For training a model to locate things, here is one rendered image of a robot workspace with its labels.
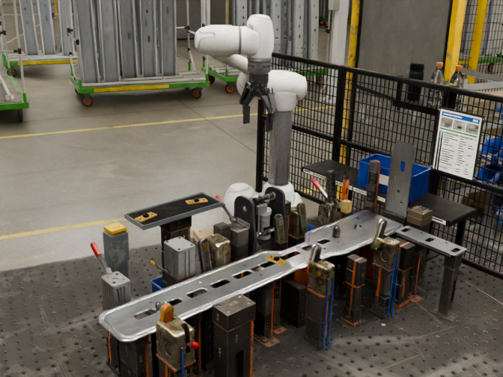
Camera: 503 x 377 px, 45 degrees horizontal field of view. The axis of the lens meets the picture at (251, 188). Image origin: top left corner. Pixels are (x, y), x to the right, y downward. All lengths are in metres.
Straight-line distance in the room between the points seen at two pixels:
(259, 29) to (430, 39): 2.42
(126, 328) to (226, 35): 1.08
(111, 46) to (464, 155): 6.81
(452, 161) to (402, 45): 1.99
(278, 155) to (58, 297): 1.18
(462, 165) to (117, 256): 1.59
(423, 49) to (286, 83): 1.95
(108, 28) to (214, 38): 6.79
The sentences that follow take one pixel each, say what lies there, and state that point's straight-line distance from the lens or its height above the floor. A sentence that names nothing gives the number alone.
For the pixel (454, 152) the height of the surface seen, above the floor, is 1.26.
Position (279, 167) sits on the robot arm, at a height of 1.13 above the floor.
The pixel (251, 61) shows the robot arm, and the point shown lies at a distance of 2.32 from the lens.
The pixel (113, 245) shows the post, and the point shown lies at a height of 1.11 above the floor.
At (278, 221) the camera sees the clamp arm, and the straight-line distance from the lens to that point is 2.46.
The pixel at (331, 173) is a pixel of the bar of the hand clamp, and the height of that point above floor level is 1.20.
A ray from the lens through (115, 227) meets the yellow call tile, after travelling 2.24.
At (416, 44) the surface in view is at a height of 1.50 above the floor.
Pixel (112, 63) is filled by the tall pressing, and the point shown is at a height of 0.56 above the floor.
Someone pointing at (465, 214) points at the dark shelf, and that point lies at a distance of 2.86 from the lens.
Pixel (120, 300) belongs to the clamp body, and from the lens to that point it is 2.11.
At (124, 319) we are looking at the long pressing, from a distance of 2.01.
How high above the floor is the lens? 2.09
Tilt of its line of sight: 21 degrees down
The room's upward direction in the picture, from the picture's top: 1 degrees clockwise
